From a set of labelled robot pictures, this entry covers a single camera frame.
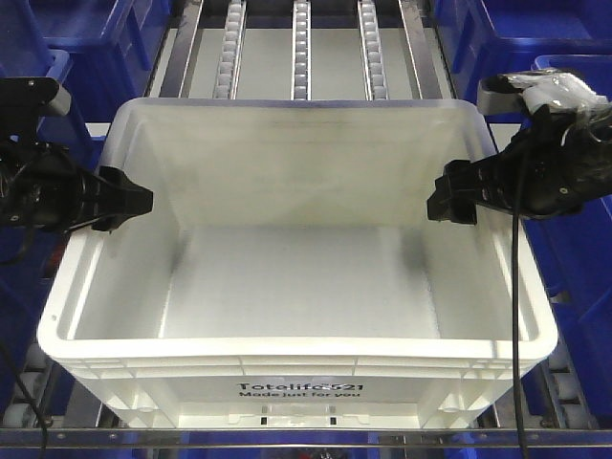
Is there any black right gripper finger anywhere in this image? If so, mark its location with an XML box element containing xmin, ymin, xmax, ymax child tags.
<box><xmin>426</xmin><ymin>160</ymin><xmax>476</xmax><ymax>221</ymax></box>
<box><xmin>448</xmin><ymin>205</ymin><xmax>477</xmax><ymax>226</ymax></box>

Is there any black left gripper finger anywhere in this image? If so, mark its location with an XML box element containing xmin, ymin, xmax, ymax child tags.
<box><xmin>95</xmin><ymin>165</ymin><xmax>154</xmax><ymax>225</ymax></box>
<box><xmin>91</xmin><ymin>217</ymin><xmax>125</xmax><ymax>231</ymax></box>

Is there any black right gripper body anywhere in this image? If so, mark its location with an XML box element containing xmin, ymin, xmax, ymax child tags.
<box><xmin>475</xmin><ymin>105</ymin><xmax>611</xmax><ymax>219</ymax></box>

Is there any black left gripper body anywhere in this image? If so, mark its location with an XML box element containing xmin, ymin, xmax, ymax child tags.
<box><xmin>1</xmin><ymin>138</ymin><xmax>102</xmax><ymax>231</ymax></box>

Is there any white plastic tote bin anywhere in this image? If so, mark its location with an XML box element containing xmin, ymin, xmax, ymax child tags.
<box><xmin>37</xmin><ymin>98</ymin><xmax>557</xmax><ymax>429</ymax></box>

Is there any blue bin near left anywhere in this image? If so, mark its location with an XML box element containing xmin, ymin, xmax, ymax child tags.
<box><xmin>1</xmin><ymin>50</ymin><xmax>101</xmax><ymax>372</ymax></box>

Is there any blue bin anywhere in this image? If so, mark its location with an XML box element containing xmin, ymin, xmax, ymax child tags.
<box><xmin>433</xmin><ymin>0</ymin><xmax>611</xmax><ymax>103</ymax></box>
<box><xmin>499</xmin><ymin>53</ymin><xmax>612</xmax><ymax>431</ymax></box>
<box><xmin>30</xmin><ymin>0</ymin><xmax>172</xmax><ymax>123</ymax></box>
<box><xmin>1</xmin><ymin>50</ymin><xmax>101</xmax><ymax>372</ymax></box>

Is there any blue bin near right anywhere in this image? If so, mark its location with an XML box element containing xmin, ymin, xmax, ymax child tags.
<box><xmin>499</xmin><ymin>53</ymin><xmax>612</xmax><ymax>431</ymax></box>

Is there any blue bin far right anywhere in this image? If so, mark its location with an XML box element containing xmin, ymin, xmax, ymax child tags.
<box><xmin>433</xmin><ymin>0</ymin><xmax>611</xmax><ymax>103</ymax></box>

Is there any blue bin far left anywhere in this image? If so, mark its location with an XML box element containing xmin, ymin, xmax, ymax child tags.
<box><xmin>30</xmin><ymin>0</ymin><xmax>172</xmax><ymax>123</ymax></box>

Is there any roller track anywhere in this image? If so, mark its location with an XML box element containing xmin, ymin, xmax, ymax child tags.
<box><xmin>291</xmin><ymin>0</ymin><xmax>312</xmax><ymax>100</ymax></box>
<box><xmin>212</xmin><ymin>0</ymin><xmax>247</xmax><ymax>99</ymax></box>
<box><xmin>540</xmin><ymin>341</ymin><xmax>599</xmax><ymax>429</ymax></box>
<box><xmin>1</xmin><ymin>343</ymin><xmax>52</xmax><ymax>431</ymax></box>
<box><xmin>357</xmin><ymin>1</ymin><xmax>389</xmax><ymax>100</ymax></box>

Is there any left side roller track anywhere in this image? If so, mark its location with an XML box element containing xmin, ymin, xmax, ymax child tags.
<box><xmin>1</xmin><ymin>343</ymin><xmax>52</xmax><ymax>431</ymax></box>

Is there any middle roller track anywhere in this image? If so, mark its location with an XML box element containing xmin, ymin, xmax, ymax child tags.
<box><xmin>291</xmin><ymin>0</ymin><xmax>312</xmax><ymax>100</ymax></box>

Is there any right side roller track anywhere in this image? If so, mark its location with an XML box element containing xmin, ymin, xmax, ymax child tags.
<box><xmin>540</xmin><ymin>341</ymin><xmax>599</xmax><ymax>429</ymax></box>

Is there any black right cable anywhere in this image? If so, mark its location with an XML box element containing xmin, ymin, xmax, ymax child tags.
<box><xmin>510</xmin><ymin>142</ymin><xmax>533</xmax><ymax>459</ymax></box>

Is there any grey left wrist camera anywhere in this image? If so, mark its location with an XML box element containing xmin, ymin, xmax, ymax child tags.
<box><xmin>1</xmin><ymin>76</ymin><xmax>72</xmax><ymax>118</ymax></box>

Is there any metal front shelf rail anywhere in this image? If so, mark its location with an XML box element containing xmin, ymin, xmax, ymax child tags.
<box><xmin>0</xmin><ymin>427</ymin><xmax>612</xmax><ymax>449</ymax></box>

